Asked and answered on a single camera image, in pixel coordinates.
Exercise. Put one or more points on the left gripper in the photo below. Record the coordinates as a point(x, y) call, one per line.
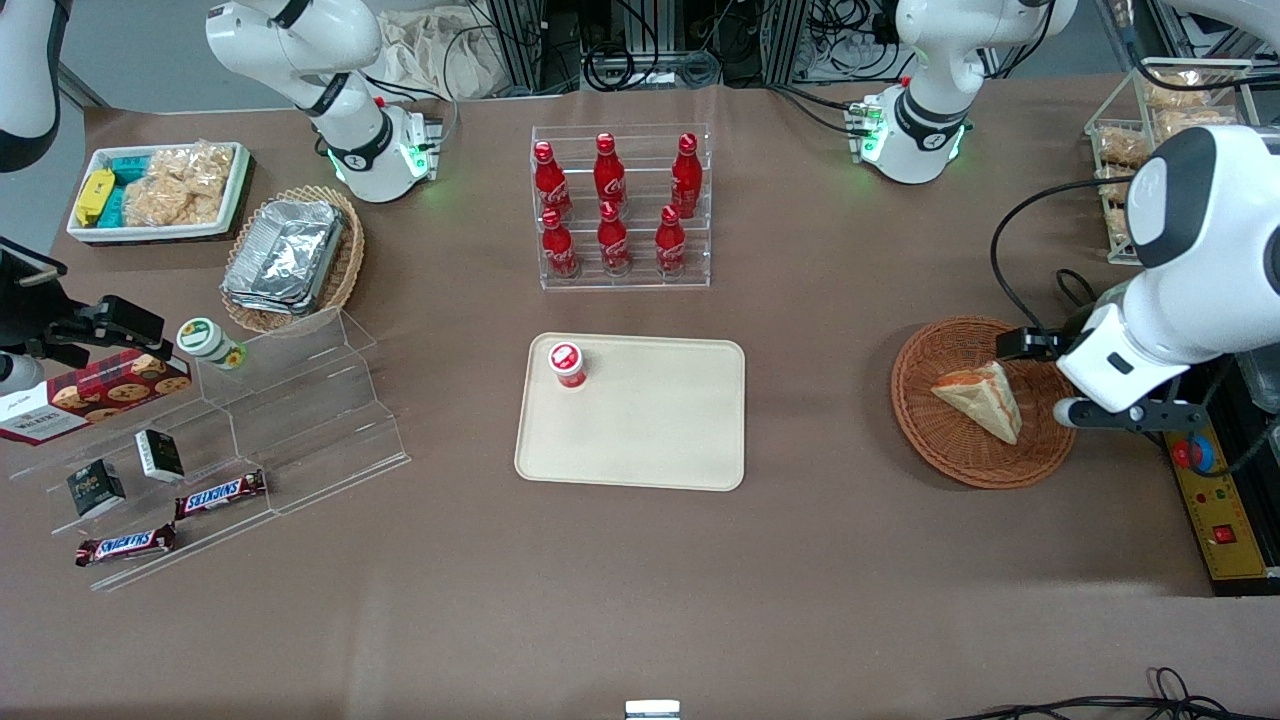
point(1050, 343)

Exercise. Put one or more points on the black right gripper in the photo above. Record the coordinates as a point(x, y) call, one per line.
point(38, 318)

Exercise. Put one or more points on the triangle sandwich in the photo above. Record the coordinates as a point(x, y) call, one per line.
point(985, 400)

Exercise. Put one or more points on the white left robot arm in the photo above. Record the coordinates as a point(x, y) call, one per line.
point(1200, 250)

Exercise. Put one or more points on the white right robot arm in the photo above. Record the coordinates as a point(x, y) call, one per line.
point(330, 90)

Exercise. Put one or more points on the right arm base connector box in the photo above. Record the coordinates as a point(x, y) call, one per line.
point(425, 145)

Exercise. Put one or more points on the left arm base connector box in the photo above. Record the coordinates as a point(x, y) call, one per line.
point(865, 125)

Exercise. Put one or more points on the round brown wicker basket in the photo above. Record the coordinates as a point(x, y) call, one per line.
point(950, 450)

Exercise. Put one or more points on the oval light wicker basket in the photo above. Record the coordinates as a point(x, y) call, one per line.
point(345, 270)

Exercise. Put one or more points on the beige plastic tray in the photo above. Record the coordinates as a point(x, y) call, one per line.
point(640, 430)

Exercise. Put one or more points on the red emergency stop button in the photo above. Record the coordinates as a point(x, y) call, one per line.
point(1190, 455)

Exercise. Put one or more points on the red tartan cookie box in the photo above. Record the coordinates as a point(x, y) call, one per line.
point(95, 395)

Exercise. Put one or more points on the green white lidded cup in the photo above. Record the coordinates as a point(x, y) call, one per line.
point(205, 340)

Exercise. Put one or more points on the yellow control panel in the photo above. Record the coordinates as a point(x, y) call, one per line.
point(1225, 500)

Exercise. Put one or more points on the black machine housing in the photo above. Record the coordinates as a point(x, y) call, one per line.
point(1262, 470)

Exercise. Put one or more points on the yellow snack packet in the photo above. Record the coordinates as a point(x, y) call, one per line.
point(95, 195)

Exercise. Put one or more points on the small black white carton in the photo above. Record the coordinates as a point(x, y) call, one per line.
point(160, 455)

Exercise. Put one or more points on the clear bag of rice crackers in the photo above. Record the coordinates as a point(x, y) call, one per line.
point(180, 185)

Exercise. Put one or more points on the teal snack packet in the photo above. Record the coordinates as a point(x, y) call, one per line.
point(128, 165)

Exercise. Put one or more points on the white rectangular snack bin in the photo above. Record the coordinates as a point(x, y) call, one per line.
point(235, 190)

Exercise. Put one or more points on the stack of foil containers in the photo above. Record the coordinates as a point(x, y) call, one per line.
point(285, 255)

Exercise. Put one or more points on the snickers chocolate bar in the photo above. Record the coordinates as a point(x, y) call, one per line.
point(220, 494)
point(125, 545)

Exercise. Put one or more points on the bagged bread pastry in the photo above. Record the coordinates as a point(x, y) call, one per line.
point(1115, 205)
point(1175, 92)
point(1190, 122)
point(1120, 148)

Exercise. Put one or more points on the clear acrylic stepped display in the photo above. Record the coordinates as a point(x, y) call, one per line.
point(320, 440)

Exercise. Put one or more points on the beige cloth bag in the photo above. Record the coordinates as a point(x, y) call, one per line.
point(440, 55)

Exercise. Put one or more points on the red cola bottle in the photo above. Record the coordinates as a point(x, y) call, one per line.
point(670, 245)
point(609, 175)
point(558, 248)
point(686, 178)
point(549, 182)
point(613, 242)

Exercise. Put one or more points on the red lidded yogurt cup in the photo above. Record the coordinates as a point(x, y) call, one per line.
point(567, 364)

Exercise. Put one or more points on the clear acrylic bottle rack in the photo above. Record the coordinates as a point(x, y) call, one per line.
point(640, 275)

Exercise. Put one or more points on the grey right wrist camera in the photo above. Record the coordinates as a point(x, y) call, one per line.
point(18, 372)

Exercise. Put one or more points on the red rocker switch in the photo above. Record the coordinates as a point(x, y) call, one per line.
point(1225, 535)

